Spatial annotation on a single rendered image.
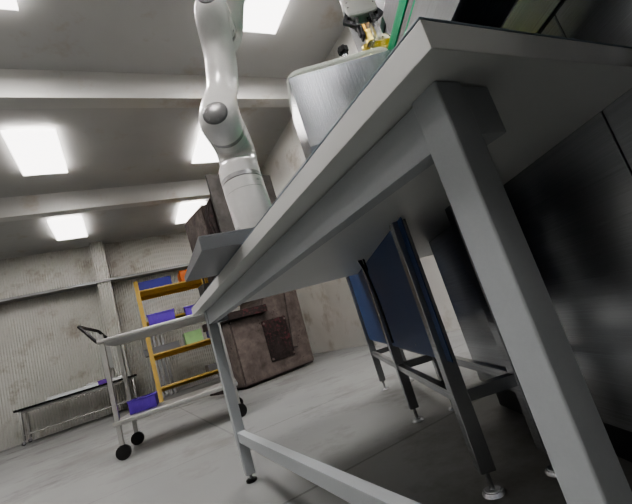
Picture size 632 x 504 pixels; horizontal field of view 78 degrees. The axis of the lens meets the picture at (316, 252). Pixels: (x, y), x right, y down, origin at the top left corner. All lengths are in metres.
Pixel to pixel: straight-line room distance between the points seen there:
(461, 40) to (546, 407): 0.35
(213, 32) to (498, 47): 1.03
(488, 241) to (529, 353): 0.11
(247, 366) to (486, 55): 5.21
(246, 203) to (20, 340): 10.34
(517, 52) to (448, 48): 0.10
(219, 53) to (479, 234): 1.09
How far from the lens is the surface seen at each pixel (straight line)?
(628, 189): 0.85
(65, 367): 11.04
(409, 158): 0.48
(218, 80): 1.29
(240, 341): 5.48
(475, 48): 0.45
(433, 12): 0.85
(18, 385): 11.17
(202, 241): 0.93
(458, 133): 0.43
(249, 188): 1.10
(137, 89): 5.65
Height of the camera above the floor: 0.51
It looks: 10 degrees up
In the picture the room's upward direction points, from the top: 17 degrees counter-clockwise
